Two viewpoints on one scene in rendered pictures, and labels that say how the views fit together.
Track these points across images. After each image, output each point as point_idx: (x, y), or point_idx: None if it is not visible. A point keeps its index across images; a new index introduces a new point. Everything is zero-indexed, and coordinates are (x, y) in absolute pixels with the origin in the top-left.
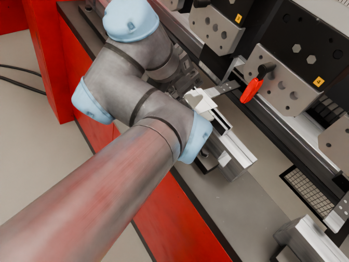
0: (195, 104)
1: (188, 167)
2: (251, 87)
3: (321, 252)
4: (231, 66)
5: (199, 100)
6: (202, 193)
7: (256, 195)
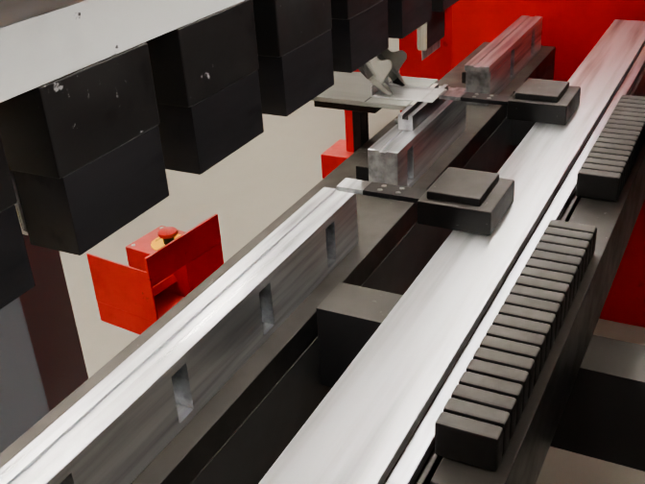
0: (381, 73)
1: (352, 169)
2: None
3: (308, 205)
4: (422, 25)
5: (386, 67)
6: (326, 184)
7: (377, 216)
